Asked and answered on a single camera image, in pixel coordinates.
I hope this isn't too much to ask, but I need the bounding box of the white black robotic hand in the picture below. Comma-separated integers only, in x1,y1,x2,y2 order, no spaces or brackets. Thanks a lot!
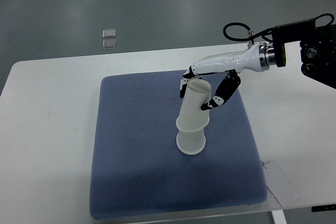
180,42,276,111

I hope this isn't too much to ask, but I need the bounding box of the white paper cup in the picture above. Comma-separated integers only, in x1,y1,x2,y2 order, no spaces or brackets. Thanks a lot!
176,129,206,155
176,79,212,133

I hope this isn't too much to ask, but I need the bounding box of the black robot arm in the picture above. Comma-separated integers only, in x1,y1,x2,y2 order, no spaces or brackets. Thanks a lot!
270,18,335,88

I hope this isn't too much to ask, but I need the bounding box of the upper metal floor plate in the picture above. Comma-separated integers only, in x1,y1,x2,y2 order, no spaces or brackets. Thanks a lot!
102,28,116,38

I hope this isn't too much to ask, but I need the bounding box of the white table leg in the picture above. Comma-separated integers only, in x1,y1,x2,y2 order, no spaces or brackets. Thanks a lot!
271,210,287,224

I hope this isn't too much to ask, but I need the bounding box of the blue textured cushion mat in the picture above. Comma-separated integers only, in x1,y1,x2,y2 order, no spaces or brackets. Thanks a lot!
90,70,267,219

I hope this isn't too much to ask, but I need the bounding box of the black table control panel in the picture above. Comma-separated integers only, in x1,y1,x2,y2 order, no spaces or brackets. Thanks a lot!
311,204,336,212

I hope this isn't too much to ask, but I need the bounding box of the black cable loop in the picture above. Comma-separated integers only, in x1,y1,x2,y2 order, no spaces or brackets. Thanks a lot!
223,13,335,45

